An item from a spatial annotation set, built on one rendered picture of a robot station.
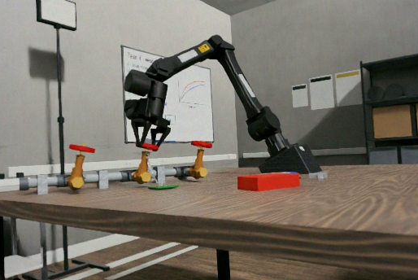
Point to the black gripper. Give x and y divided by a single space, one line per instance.
153 116

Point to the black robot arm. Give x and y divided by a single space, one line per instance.
262 123

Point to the red rectangular block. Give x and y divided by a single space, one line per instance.
269 181

